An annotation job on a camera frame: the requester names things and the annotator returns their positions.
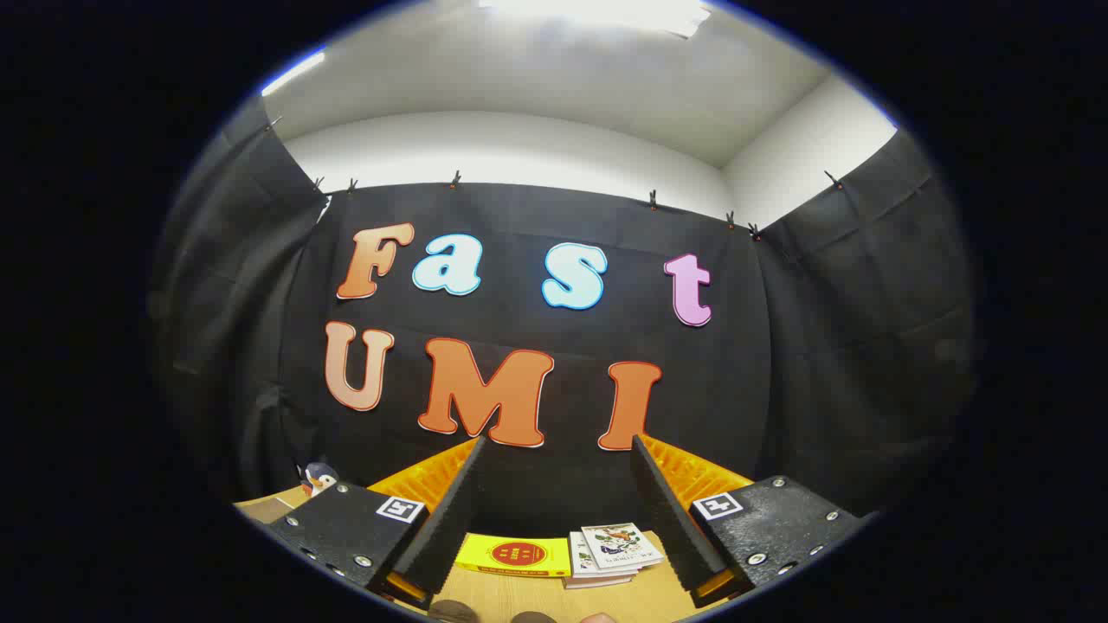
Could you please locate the stack of white illustrated booklets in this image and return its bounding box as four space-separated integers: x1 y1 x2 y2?
563 522 666 589

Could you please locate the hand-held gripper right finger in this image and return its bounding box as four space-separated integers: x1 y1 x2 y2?
629 434 866 609

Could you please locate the yellow box with red circle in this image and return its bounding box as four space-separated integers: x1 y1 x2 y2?
454 533 574 579

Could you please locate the row of small cloth clips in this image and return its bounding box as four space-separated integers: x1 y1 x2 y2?
264 117 845 241

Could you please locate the penguin plush toy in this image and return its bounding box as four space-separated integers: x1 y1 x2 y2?
297 461 340 498

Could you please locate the ceiling light panel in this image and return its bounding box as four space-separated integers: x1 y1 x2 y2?
480 0 711 40

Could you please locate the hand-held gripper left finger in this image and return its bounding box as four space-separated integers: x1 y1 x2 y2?
264 435 488 611

